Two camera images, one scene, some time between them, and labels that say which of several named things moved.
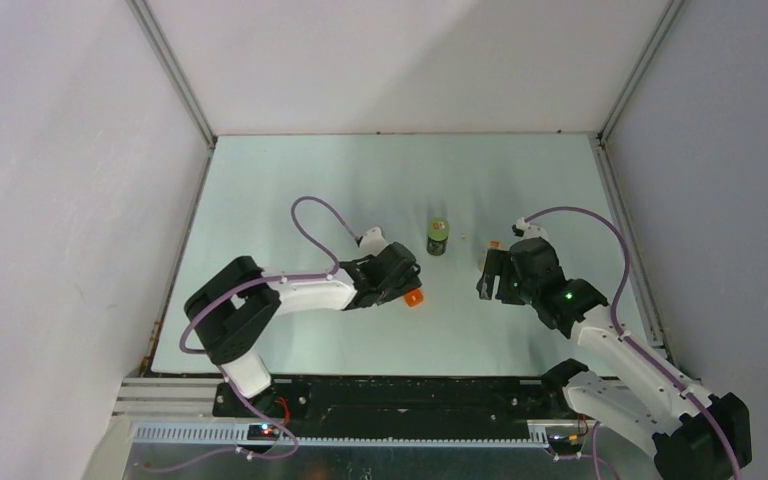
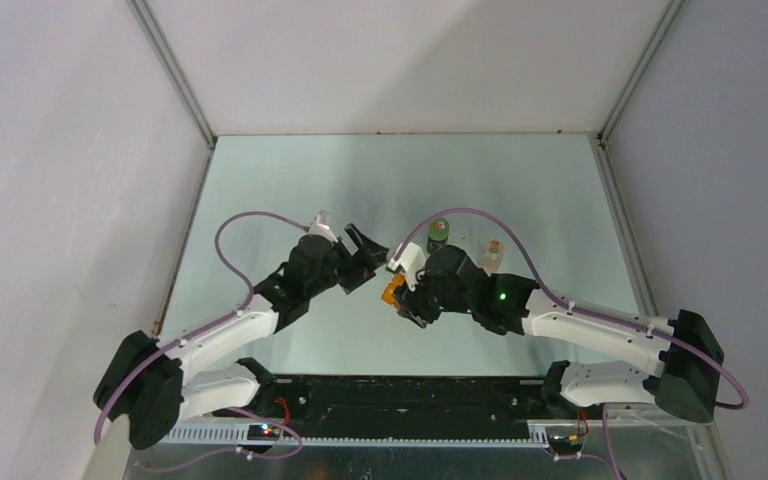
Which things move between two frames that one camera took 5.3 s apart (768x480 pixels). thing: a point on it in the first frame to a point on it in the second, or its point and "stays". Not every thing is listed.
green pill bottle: (438, 235) stays
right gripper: (499, 263) to (411, 305)
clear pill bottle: (493, 244) stays
